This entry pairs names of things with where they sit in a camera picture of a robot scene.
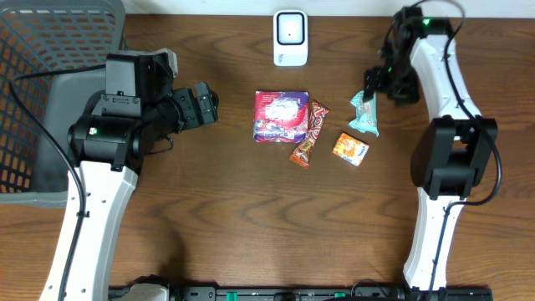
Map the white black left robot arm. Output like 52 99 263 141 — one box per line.
40 48 219 300

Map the grey plastic mesh basket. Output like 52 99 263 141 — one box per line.
1 0 126 208

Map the red purple snack packet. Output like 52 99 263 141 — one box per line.
253 91 309 144

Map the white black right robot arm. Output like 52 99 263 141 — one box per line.
364 2 503 299

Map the small orange snack box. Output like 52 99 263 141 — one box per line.
333 133 369 166

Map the black mounting rail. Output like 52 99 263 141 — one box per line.
108 275 493 301

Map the white barcode scanner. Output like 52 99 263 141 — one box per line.
273 9 308 67

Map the red orange candy bar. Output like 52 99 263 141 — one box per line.
289 100 329 169

